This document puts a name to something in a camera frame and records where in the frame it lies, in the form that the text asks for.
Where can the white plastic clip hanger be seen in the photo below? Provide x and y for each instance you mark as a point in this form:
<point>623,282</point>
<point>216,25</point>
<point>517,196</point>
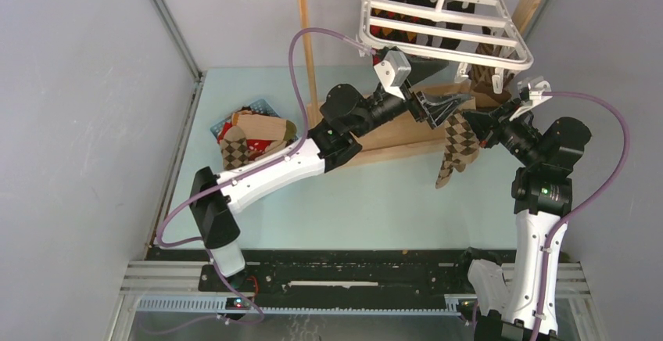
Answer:
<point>449,30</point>

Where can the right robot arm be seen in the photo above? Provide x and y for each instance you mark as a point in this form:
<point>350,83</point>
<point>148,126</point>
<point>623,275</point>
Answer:
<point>524,308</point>

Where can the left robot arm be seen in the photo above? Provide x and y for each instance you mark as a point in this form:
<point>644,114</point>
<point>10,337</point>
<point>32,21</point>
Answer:
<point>346,116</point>

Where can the plain brown sock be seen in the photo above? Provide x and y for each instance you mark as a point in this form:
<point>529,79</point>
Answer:
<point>484,95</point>

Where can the blue plastic basket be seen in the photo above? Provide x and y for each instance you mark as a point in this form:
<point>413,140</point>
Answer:
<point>259,122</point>

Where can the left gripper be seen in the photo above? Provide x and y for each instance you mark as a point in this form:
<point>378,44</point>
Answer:
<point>433,108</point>

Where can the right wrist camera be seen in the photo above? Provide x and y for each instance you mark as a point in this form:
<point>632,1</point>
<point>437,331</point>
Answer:
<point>532,91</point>

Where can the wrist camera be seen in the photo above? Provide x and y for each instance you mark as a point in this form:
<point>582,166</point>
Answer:
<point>532,91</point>
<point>392,71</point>

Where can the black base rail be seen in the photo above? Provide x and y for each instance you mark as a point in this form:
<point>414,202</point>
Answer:
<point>350,280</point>

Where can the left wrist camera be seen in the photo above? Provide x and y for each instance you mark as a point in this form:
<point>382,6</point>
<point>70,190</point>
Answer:
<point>392,71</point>

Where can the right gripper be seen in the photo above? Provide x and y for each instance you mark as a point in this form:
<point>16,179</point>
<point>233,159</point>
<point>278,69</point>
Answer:
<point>481,123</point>

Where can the brown argyle sock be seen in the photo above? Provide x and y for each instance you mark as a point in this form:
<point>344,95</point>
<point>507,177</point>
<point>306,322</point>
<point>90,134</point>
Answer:
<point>461,148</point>
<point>234,149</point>

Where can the brown striped sock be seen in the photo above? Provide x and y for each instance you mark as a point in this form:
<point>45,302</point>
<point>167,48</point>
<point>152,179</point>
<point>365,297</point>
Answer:
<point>485,73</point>

